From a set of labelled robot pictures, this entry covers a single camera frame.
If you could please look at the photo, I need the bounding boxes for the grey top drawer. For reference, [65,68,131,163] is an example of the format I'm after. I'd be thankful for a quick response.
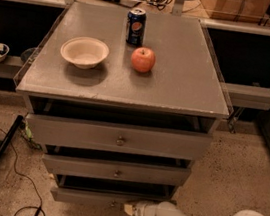
[27,113,212,160]

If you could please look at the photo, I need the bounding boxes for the cardboard box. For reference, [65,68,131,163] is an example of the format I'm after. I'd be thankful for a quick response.
[200,0,270,24]

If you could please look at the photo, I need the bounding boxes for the red apple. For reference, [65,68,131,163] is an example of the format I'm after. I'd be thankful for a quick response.
[130,47,156,73]

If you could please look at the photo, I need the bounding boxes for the grey drawer cabinet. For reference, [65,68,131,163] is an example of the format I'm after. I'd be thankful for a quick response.
[0,0,246,207]

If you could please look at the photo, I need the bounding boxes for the grey middle drawer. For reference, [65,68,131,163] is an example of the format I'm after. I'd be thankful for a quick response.
[42,154,190,186]

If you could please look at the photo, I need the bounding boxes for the grey bottom drawer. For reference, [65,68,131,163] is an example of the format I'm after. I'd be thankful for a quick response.
[51,175,177,209]

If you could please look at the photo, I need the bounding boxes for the beige paper bowl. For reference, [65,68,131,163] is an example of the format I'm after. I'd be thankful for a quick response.
[60,36,109,69]

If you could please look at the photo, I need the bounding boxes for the grey drawer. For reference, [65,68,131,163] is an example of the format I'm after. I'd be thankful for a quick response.
[27,113,212,160]
[51,175,177,209]
[42,154,190,186]

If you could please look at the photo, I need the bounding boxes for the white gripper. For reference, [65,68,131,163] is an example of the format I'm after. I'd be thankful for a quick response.
[123,201,158,216]

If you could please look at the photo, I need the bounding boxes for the blue pepsi can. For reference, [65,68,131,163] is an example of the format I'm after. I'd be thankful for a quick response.
[125,8,147,46]

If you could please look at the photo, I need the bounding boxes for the black floor cable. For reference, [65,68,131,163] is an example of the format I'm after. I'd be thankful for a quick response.
[0,94,63,216]

